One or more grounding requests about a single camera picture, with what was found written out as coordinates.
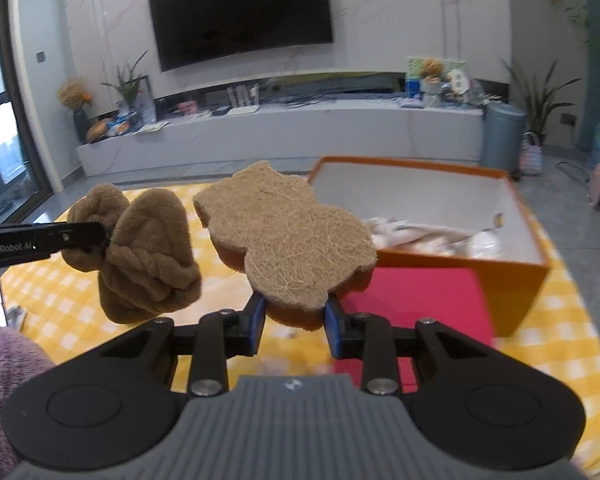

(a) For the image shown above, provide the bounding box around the brown knotted plush toy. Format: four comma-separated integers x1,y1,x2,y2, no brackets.
61,183,202,324

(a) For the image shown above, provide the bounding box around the brown bear-shaped sponge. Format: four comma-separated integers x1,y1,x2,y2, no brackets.
193,160,377,330

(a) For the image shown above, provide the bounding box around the white plastic bundle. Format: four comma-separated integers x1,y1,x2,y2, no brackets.
364,217,477,257

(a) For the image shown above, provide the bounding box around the white tissue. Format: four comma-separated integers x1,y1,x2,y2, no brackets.
465,230,504,260

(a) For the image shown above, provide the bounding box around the red box with pink balls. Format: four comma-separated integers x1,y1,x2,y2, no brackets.
331,264,496,395

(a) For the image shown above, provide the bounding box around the purple fluffy rug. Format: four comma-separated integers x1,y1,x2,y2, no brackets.
0,327,54,479

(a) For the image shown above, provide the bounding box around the orange cardboard box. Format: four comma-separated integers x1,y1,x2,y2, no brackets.
308,156,550,337

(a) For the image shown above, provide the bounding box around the dried yellow flower vase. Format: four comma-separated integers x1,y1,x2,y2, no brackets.
56,77,93,144

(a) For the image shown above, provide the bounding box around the yellow checkered tablecloth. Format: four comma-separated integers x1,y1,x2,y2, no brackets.
0,181,600,476

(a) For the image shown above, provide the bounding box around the white tv console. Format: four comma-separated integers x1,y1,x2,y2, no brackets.
76,99,483,177

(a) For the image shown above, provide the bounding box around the small green potted plant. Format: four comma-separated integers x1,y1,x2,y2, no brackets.
100,51,148,110

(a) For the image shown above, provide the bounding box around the white wifi router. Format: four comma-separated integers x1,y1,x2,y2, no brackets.
226,84,260,114

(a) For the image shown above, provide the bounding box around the grey round trash bin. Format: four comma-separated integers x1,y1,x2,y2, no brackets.
480,102,527,174

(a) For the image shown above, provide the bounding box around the teddy bear figure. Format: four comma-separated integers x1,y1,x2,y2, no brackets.
419,58,445,107

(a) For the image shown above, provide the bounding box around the black wall television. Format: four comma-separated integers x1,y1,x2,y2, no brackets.
148,0,334,72

